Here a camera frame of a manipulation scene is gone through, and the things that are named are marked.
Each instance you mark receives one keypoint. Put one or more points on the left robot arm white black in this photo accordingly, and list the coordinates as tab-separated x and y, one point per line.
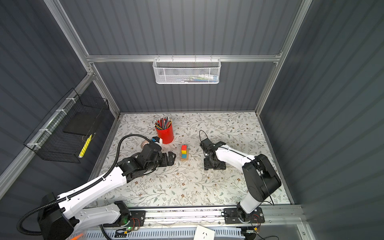
60	216

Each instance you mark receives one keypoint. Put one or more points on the red pencil cup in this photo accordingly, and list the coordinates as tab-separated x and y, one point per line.
167	135

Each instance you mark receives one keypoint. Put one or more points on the tape roll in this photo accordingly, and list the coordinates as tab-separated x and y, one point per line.
144	144

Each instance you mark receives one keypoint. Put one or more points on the markers in white basket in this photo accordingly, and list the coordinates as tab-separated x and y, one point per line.
206	78

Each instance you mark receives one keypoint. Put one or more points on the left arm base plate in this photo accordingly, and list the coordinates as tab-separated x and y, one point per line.
133	219

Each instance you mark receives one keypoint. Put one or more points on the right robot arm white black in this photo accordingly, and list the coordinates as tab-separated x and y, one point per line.
261	178

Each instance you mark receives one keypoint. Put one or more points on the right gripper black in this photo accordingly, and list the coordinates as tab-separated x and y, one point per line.
207	165

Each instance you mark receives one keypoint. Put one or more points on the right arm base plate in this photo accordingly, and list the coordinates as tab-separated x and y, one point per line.
232	216

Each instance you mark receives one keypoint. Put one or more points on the black wire wall basket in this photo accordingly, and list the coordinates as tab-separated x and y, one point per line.
62	137

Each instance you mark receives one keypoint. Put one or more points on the yellow marker in black basket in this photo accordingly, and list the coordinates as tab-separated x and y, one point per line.
85	147

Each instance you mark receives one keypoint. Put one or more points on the white wire mesh basket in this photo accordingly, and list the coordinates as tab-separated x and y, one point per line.
171	72

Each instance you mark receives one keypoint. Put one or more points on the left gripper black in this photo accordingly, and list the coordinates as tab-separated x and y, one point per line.
166	162

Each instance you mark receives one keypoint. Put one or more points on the coloured pencils bunch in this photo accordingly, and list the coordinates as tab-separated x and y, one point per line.
163	123

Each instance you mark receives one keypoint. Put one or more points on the white power socket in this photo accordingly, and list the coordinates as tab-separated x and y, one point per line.
203	233

